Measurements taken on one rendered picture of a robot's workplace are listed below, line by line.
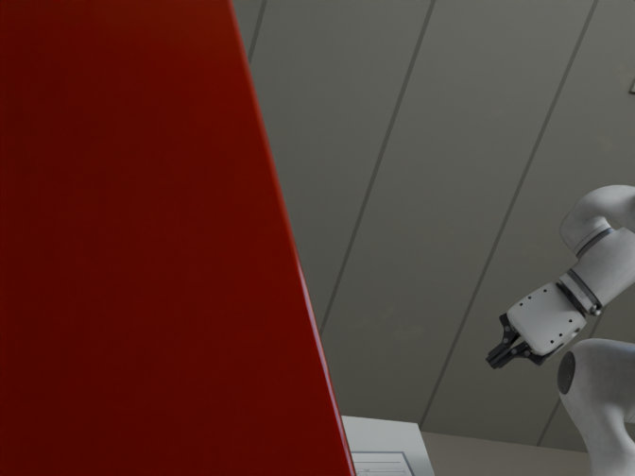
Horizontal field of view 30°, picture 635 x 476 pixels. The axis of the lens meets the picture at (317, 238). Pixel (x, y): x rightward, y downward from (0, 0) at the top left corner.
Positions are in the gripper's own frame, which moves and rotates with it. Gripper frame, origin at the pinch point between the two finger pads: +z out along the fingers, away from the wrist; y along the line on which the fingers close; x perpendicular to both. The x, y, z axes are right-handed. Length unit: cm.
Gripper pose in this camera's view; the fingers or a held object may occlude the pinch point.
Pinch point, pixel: (499, 357)
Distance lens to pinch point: 202.5
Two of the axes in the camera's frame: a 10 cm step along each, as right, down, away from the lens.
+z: -7.7, 6.3, 0.9
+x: -3.4, -2.9, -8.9
